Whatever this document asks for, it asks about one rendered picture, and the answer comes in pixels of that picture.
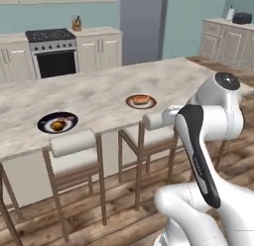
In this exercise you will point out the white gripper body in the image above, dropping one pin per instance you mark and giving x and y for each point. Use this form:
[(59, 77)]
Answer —
[(170, 115)]

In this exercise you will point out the white bottle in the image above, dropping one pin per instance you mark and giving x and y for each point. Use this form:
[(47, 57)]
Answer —
[(230, 14)]

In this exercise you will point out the grey fridge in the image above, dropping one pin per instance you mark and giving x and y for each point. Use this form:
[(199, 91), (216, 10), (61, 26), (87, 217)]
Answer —
[(142, 28)]

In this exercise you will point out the dark blue patterned plate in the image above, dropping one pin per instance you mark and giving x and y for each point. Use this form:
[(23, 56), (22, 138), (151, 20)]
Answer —
[(44, 122)]

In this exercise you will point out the red rimmed patterned plate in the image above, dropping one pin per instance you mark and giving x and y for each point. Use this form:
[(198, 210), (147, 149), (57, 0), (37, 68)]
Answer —
[(150, 102)]

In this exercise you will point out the black toaster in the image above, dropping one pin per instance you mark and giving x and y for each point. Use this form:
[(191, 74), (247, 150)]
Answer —
[(242, 18)]

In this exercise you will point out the wooden knife block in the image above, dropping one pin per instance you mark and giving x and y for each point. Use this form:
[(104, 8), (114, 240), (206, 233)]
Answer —
[(76, 25)]

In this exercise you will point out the wooden stool with white cushion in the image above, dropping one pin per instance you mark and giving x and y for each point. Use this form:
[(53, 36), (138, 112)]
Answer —
[(72, 154), (150, 134)]

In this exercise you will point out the marble top dining counter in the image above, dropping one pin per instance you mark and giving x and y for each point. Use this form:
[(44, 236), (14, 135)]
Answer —
[(99, 91)]

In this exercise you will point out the silver oven with black hob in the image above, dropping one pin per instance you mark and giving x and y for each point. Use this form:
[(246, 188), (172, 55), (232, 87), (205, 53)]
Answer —
[(54, 58)]

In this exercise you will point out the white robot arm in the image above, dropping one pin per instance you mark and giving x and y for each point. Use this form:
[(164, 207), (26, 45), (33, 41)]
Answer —
[(211, 210)]

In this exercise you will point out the cream base cupboard run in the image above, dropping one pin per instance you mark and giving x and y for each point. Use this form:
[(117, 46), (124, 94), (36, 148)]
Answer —
[(99, 50), (16, 60)]

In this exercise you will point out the cream panelled cupboard run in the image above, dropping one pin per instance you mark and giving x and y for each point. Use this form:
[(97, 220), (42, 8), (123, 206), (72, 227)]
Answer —
[(228, 45)]

